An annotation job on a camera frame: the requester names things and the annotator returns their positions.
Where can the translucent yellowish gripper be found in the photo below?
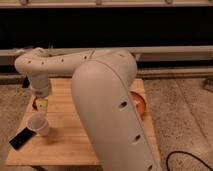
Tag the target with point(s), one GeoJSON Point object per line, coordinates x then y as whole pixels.
{"type": "Point", "coordinates": [42, 104]}

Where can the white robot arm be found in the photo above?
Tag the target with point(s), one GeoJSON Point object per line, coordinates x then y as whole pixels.
{"type": "Point", "coordinates": [101, 81]}

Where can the dark red small object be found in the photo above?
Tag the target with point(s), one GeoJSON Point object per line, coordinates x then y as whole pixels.
{"type": "Point", "coordinates": [34, 106]}

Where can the black smartphone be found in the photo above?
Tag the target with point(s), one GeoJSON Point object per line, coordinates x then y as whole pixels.
{"type": "Point", "coordinates": [21, 138]}

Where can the wooden board table top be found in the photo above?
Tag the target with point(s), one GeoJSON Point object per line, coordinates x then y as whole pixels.
{"type": "Point", "coordinates": [67, 143]}

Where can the orange bowl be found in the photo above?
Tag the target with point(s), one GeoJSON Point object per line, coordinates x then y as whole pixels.
{"type": "Point", "coordinates": [139, 103]}

